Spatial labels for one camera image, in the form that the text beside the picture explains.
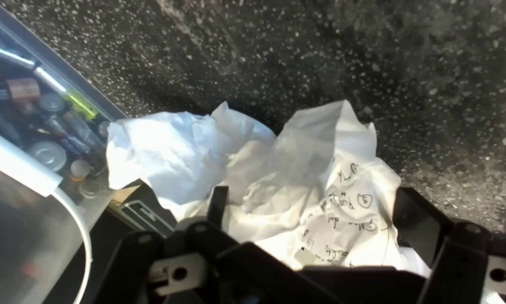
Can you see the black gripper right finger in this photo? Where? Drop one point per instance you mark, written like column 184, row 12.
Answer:
column 461, row 264

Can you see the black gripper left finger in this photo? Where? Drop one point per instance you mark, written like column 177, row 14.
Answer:
column 135, row 270

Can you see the plain white paper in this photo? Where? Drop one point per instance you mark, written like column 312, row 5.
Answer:
column 169, row 152

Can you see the paper with handwriting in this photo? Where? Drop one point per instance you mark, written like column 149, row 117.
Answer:
column 331, row 191

